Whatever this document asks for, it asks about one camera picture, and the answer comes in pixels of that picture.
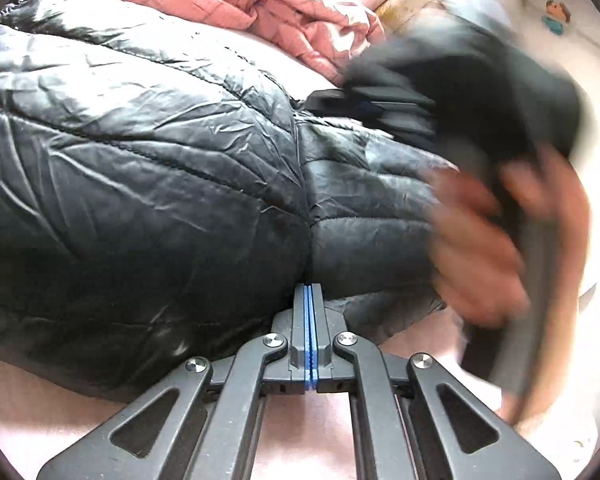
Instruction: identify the person's right hand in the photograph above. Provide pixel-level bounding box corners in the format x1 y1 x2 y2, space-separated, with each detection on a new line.
425 145 593 325

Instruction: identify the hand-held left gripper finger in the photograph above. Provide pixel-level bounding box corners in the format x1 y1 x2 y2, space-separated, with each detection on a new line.
310 283 561 480
36 283 311 480

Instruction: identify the person's right forearm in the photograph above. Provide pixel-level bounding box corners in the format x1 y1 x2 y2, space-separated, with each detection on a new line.
525 270 596 426

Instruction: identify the colourful cartoon figure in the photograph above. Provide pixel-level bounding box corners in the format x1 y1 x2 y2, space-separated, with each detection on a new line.
540 0 573 37

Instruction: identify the black puffer jacket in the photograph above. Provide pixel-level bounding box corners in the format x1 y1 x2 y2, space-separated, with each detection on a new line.
0 0 461 403

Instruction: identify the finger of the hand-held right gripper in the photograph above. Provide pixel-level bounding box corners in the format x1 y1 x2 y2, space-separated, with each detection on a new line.
307 87 437 142

